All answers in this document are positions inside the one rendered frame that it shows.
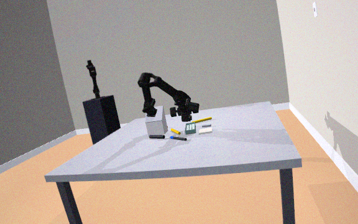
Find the keyboard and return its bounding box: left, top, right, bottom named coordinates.
left=185, top=122, right=196, bottom=134

